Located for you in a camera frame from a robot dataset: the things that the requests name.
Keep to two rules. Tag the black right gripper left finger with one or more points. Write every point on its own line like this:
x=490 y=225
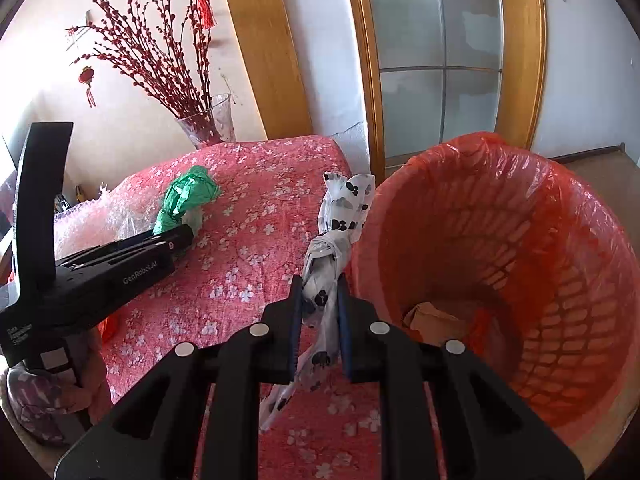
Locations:
x=195 y=413

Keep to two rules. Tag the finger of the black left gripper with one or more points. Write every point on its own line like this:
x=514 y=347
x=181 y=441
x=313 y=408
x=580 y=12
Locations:
x=148 y=246

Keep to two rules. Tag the red floral table cloth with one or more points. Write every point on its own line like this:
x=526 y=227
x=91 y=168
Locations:
x=251 y=245

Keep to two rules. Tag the green plastic bag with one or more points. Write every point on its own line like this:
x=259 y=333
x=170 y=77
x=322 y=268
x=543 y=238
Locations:
x=184 y=200

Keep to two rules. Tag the left hand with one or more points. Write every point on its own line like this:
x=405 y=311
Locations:
x=61 y=393

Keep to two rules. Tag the orange lined trash basket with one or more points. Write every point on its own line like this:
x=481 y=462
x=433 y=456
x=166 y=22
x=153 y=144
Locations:
x=476 y=219

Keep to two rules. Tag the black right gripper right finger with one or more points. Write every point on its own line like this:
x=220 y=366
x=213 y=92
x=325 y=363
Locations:
x=444 y=413

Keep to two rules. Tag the wooden glass door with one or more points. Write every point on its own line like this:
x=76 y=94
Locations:
x=433 y=70

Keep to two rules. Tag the clear plastic bag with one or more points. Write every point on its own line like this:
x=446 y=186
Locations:
x=115 y=215

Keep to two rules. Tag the red berry branches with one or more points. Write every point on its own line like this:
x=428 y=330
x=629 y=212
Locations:
x=160 y=46

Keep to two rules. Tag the red lantern ornament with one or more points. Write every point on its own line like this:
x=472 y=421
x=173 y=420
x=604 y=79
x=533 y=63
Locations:
x=86 y=77

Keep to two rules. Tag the glass vase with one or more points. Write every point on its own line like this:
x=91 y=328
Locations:
x=215 y=126

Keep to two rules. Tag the white black-patterned plastic bag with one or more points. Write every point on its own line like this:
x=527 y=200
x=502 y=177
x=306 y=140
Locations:
x=343 y=211

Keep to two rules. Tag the brown paper trash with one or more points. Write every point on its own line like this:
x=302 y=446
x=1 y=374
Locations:
x=441 y=320

